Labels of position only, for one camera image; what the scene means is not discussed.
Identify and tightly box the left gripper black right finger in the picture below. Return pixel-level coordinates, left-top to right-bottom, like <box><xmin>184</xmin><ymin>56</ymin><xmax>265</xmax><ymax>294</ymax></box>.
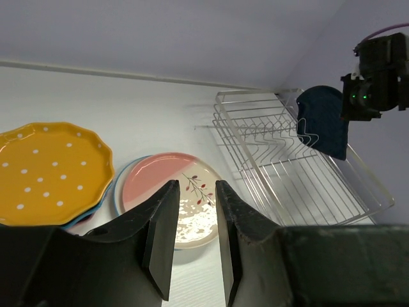
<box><xmin>215</xmin><ymin>180</ymin><xmax>408</xmax><ymax>306</ymax></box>

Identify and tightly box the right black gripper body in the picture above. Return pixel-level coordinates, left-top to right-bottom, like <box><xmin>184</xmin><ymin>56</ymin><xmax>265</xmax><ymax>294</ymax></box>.
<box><xmin>341</xmin><ymin>33</ymin><xmax>408</xmax><ymax>121</ymax></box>

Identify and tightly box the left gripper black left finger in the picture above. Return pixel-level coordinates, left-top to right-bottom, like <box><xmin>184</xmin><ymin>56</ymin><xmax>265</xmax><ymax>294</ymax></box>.
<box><xmin>1</xmin><ymin>180</ymin><xmax>180</xmax><ymax>306</ymax></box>

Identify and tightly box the white patterned plate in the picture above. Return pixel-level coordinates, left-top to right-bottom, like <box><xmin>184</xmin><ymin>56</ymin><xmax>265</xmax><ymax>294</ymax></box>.
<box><xmin>113</xmin><ymin>155</ymin><xmax>221</xmax><ymax>252</ymax></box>

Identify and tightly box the dark blue plate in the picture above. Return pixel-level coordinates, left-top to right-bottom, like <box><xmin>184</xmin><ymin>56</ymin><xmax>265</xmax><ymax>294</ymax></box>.
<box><xmin>297</xmin><ymin>85</ymin><xmax>349</xmax><ymax>161</ymax></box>

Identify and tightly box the blue dotted plate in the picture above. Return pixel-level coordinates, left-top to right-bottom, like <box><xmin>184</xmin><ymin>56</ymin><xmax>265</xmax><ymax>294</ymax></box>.
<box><xmin>60</xmin><ymin>182</ymin><xmax>112</xmax><ymax>230</ymax></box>

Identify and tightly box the white plate red rim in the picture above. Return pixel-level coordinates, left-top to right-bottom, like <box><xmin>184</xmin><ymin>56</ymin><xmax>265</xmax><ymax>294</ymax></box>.
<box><xmin>120</xmin><ymin>152</ymin><xmax>224</xmax><ymax>250</ymax></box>

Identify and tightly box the yellow dotted plate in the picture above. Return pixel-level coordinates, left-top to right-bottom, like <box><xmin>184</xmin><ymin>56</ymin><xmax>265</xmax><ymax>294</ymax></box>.
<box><xmin>1</xmin><ymin>122</ymin><xmax>114</xmax><ymax>226</ymax></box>

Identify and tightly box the pink dotted plate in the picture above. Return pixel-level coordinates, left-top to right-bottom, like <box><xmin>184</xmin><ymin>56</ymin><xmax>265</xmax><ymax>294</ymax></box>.
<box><xmin>65</xmin><ymin>213</ymin><xmax>94</xmax><ymax>232</ymax></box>

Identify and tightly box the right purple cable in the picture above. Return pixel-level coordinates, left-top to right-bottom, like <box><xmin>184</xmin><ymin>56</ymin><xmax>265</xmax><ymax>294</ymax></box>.
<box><xmin>364</xmin><ymin>22</ymin><xmax>409</xmax><ymax>41</ymax></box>

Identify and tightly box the wire dish rack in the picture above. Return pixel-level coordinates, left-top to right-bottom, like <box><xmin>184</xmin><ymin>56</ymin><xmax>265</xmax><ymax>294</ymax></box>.
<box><xmin>213</xmin><ymin>89</ymin><xmax>395</xmax><ymax>225</ymax></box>

